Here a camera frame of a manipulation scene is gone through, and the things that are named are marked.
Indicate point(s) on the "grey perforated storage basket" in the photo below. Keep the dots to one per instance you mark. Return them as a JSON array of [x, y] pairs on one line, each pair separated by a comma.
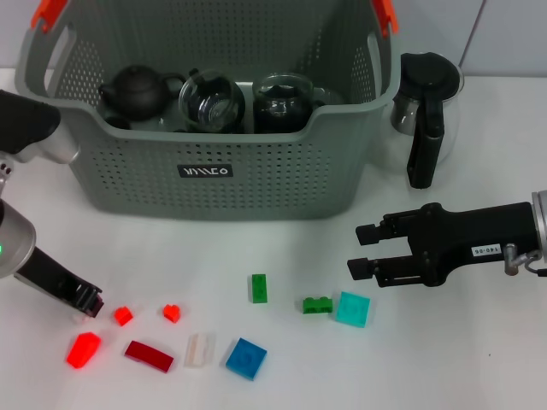
[[256, 192]]

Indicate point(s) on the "glass jar with bricks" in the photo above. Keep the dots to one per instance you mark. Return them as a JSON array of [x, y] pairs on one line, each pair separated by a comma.
[[211, 102]]

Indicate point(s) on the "dark red curved brick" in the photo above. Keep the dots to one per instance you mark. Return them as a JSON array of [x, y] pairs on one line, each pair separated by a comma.
[[149, 356]]

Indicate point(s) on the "blue square plate brick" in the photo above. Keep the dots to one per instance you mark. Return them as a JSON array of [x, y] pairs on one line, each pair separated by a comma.
[[245, 359]]

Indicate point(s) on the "green two-stud brick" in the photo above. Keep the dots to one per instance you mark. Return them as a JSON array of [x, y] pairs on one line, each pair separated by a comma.
[[317, 305]]

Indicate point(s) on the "glass coffee pot black lid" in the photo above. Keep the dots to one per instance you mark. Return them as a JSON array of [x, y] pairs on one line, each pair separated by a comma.
[[427, 81]]

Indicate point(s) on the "green flat brick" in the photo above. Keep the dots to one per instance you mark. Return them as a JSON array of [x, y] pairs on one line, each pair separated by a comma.
[[258, 288]]

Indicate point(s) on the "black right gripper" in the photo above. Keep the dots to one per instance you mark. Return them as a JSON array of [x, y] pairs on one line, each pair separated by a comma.
[[470, 237]]

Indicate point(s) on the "black clay teapot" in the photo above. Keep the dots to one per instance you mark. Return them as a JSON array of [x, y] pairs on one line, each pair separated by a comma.
[[137, 91]]

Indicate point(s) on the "teal square plate brick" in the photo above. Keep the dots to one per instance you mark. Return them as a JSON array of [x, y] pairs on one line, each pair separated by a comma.
[[352, 309]]

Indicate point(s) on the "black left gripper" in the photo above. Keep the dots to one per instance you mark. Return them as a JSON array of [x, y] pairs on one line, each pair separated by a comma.
[[51, 275]]

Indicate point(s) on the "small red brick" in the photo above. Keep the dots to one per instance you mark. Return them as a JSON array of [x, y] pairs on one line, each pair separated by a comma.
[[123, 316], [172, 314]]

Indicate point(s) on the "clear transparent brick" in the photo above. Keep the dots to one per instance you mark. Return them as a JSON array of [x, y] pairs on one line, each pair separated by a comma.
[[198, 350], [79, 318]]

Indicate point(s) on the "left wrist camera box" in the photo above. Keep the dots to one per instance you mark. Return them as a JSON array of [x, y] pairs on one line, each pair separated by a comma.
[[25, 124]]

